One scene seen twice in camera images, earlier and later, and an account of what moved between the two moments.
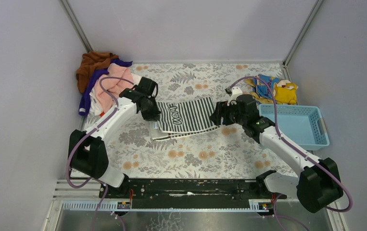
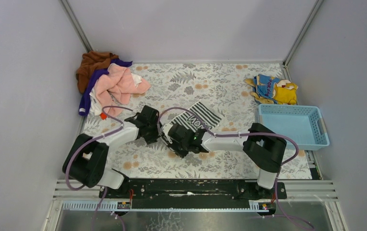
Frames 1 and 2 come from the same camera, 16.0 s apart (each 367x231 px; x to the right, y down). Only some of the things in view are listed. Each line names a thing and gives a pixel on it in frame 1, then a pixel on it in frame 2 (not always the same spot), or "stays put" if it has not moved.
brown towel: (91, 61) stays put
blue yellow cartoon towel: (284, 92) stays put
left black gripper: (151, 111) to (153, 133)
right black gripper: (219, 113) to (171, 144)
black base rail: (189, 194) stays put
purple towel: (90, 82) stays put
